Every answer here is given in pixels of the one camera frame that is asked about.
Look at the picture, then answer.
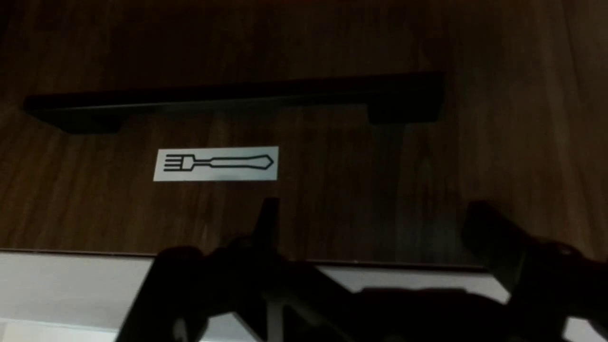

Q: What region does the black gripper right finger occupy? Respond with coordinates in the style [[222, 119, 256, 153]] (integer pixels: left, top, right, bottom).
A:
[[463, 201, 608, 342]]

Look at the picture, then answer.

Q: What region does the black drawer handle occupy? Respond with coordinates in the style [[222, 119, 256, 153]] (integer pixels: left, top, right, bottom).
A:
[[20, 70, 446, 132]]

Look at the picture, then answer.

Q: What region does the white fork label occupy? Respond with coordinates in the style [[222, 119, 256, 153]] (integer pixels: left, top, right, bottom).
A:
[[153, 146, 279, 182]]

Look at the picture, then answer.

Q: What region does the dark wood drawer front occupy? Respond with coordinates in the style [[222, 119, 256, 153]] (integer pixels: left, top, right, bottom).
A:
[[0, 0, 608, 263]]

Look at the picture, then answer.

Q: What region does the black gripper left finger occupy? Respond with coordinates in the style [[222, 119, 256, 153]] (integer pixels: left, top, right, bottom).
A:
[[115, 197, 355, 342]]

